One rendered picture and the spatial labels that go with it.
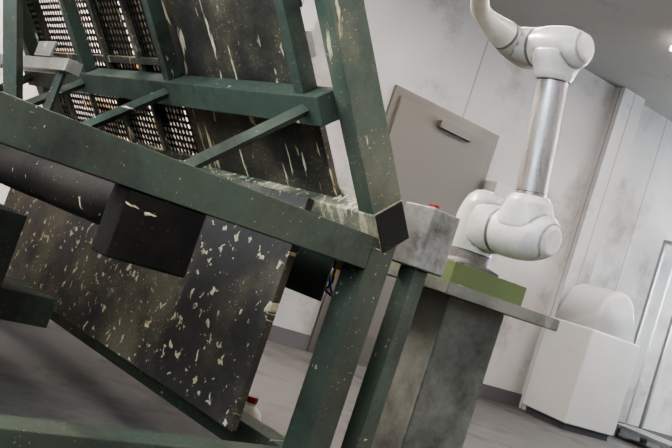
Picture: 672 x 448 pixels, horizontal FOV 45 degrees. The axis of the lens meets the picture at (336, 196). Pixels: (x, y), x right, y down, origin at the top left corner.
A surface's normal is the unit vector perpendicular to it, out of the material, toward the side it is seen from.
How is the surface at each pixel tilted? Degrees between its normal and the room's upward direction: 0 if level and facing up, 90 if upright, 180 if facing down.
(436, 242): 90
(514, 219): 96
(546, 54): 105
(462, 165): 90
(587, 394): 90
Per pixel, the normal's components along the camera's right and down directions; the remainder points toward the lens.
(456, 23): 0.50, 0.10
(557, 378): -0.83, -0.32
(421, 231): -0.69, -0.29
